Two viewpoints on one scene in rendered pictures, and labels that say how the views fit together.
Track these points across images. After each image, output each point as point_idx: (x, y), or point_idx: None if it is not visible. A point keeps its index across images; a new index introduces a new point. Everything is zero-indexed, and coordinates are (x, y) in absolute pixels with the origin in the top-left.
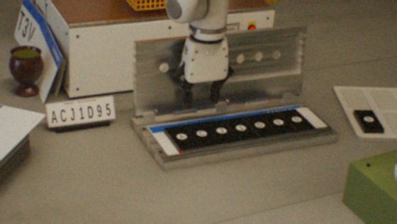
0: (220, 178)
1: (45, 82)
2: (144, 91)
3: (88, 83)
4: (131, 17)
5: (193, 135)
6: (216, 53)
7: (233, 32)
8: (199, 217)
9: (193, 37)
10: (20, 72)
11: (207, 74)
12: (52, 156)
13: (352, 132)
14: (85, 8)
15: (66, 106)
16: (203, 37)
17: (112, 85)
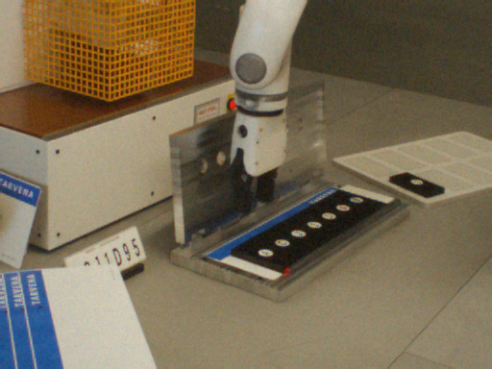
0: (352, 290)
1: (5, 237)
2: (190, 205)
3: (69, 222)
4: (107, 111)
5: (276, 248)
6: (278, 128)
7: None
8: (390, 340)
9: (250, 111)
10: None
11: (270, 160)
12: None
13: (410, 202)
14: (31, 113)
15: (88, 256)
16: (270, 107)
17: (95, 218)
